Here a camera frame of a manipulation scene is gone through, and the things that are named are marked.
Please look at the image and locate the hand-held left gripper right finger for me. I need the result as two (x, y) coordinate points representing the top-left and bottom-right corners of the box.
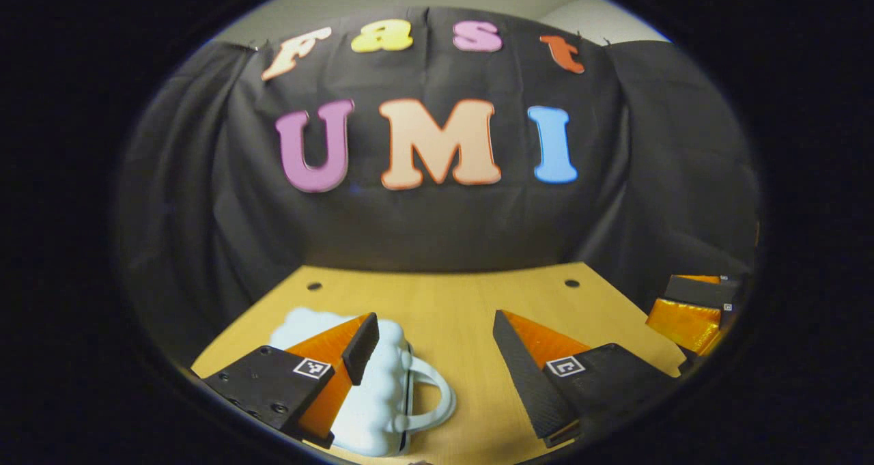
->
(493, 309), (677, 449)

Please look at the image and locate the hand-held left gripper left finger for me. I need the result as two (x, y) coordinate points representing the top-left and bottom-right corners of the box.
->
(201, 312), (380, 450)

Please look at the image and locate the light blue suitcase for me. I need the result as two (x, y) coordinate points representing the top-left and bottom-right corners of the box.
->
(268, 307), (457, 457)

